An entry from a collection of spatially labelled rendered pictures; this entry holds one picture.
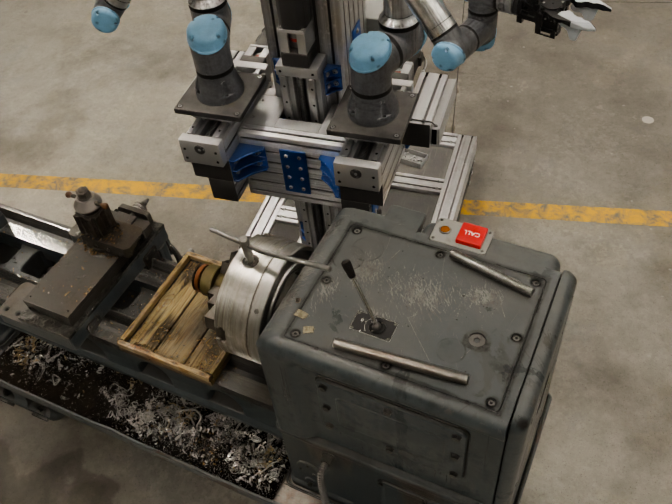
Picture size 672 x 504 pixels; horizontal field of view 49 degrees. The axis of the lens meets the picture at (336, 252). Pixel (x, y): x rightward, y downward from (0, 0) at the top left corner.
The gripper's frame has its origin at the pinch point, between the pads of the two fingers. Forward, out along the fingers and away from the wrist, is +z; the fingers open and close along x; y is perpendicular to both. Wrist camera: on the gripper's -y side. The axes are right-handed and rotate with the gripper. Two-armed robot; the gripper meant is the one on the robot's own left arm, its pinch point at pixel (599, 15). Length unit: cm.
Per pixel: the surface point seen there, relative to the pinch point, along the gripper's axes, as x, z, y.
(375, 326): 84, -4, 20
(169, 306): 97, -74, 57
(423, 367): 87, 10, 19
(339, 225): 65, -30, 24
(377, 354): 90, 0, 18
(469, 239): 53, -1, 24
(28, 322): 125, -100, 49
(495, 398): 84, 24, 21
